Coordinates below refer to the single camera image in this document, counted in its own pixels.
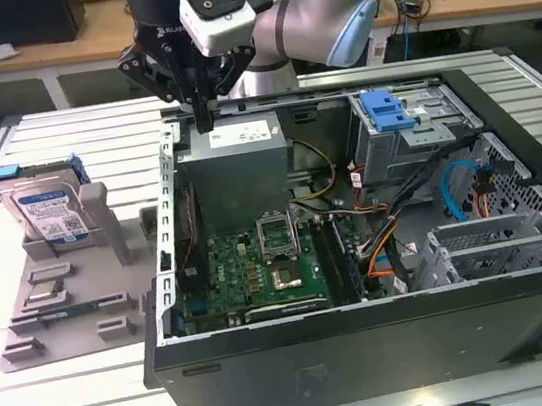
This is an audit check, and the grey metal disk bay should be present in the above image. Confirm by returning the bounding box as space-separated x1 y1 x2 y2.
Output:
411 231 542 292
425 208 542 262

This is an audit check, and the green motherboard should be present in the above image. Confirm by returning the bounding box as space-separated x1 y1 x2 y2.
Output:
169 211 368 335

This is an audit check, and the blue plastic cage latch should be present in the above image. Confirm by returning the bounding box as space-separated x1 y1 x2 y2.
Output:
358 84 418 136

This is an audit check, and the RAM stick with dark chips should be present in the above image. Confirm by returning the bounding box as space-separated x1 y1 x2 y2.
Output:
331 213 369 305

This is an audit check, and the short orange wire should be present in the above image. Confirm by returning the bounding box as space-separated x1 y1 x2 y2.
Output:
469 180 495 222

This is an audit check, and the silver CPU chip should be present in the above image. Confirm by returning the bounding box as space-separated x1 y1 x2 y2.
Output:
24 280 66 304

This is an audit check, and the black RAM slot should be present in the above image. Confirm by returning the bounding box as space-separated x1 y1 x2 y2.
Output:
321 216 355 306
309 218 343 308

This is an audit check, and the CPU socket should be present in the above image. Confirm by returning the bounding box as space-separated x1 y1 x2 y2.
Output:
264 256 311 298

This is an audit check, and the black graphics card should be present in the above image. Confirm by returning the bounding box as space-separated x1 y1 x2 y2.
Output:
242 295 333 325

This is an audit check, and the yellow and black wire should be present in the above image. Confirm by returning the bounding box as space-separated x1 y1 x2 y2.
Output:
282 134 342 206

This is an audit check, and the black open PC case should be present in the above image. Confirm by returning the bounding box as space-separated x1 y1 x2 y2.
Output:
105 54 542 406

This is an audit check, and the green RAM stick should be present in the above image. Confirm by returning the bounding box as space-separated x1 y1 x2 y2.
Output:
36 300 101 323

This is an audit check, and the black wire bundle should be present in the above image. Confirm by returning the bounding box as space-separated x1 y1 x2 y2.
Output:
344 133 489 258

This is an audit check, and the wooden desk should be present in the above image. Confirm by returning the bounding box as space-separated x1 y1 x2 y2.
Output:
0 0 542 96

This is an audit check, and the grey parts rack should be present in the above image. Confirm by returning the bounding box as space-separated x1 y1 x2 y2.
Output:
0 174 180 376

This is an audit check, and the hard disk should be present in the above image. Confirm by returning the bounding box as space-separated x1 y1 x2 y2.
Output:
0 150 101 260

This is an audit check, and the grey power supply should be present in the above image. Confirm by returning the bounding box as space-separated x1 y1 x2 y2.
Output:
170 111 300 241

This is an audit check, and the grey metal drive cage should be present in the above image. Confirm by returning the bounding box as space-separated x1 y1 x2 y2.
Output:
341 75 493 190

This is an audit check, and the metal socket cover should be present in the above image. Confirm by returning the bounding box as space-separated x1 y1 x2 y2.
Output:
253 208 303 265

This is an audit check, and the metal locking lever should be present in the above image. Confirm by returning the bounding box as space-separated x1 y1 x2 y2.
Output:
288 202 307 261

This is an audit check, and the long orange wire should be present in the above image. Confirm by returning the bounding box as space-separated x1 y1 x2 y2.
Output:
361 240 399 281

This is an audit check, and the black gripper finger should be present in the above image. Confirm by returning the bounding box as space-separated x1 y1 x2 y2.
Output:
193 43 267 133
114 35 206 144

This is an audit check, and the blue wire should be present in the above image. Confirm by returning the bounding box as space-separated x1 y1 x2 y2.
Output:
436 158 486 226

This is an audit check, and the black case fan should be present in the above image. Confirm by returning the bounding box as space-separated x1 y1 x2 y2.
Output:
166 180 214 302

